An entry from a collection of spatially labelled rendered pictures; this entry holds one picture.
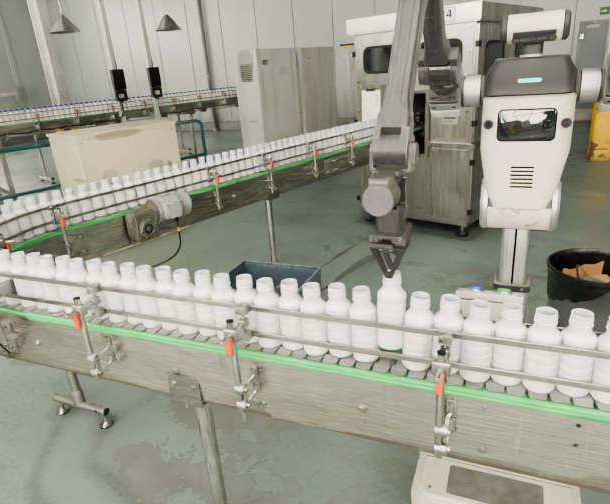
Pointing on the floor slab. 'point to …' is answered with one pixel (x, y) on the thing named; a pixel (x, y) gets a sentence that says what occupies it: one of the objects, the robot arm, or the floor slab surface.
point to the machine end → (438, 162)
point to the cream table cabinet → (113, 152)
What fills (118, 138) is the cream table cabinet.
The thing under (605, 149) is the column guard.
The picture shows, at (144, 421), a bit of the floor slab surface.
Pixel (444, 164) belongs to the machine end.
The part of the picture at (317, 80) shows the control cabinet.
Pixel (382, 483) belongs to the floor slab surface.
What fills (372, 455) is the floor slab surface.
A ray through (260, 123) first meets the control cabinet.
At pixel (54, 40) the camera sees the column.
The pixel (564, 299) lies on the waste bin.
